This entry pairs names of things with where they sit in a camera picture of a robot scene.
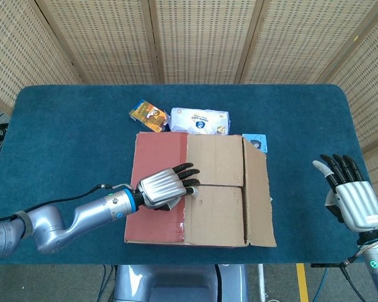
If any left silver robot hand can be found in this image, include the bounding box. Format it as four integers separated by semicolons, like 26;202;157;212
135;162;202;212

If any blue table cloth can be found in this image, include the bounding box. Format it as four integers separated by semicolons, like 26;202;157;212
0;84;375;266

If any braided right wrist cable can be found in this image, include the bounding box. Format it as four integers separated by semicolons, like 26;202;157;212
343;234;378;267

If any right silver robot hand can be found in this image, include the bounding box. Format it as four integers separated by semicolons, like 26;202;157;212
312;154;378;233

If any white tissue pack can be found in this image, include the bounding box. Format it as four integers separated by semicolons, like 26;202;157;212
169;107;232;136

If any red cardboard box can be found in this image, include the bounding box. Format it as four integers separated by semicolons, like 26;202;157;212
123;131;277;249

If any colourful snack packet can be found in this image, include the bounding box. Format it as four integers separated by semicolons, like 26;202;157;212
128;99;169;134

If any blue floor cable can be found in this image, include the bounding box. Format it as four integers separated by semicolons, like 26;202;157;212
312;267;331;302

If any light blue square card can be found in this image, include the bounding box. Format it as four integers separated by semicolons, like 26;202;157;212
241;133;268;154

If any woven folding screen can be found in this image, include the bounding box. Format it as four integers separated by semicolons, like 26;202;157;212
0;0;378;240

